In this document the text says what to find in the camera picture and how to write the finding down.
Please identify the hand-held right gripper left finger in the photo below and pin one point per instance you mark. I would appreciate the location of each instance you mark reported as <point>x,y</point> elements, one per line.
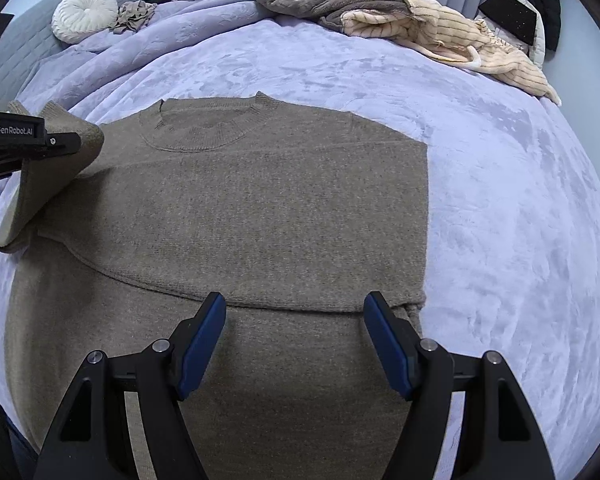
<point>200,355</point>

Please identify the lavender fleece blanket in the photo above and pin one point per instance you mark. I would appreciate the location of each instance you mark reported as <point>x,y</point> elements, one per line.
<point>505,210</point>

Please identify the black hanging garment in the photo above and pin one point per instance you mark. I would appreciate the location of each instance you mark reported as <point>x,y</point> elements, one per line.
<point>547,5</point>

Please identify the small beige crumpled cloth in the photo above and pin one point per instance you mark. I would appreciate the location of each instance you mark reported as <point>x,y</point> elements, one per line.
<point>132,16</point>

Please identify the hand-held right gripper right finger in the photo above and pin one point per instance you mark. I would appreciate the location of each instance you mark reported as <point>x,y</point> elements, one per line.
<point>387,350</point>

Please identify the taupe knit sweater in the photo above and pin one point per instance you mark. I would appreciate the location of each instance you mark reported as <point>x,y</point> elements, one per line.
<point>255,200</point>

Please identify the grey quilted headboard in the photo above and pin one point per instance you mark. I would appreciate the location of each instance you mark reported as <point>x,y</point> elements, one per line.
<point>15,50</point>

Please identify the round white pleated pillow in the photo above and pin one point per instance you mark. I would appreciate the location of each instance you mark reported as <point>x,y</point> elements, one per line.
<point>82,15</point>

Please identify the white hanging garment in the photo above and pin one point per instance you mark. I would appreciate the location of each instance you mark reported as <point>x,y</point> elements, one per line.
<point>537,52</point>

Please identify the black sparkly bag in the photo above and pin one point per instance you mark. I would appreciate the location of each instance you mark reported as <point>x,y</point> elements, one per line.
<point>510,12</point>

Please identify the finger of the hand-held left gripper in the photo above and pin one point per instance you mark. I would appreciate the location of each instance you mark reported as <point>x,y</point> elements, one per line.
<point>62,142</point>
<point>0,169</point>

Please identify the cream striped garment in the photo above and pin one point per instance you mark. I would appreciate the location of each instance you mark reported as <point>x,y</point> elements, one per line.
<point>455,30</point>

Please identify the grey fleece garment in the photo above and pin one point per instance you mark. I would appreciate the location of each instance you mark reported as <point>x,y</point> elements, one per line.
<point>300,5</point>

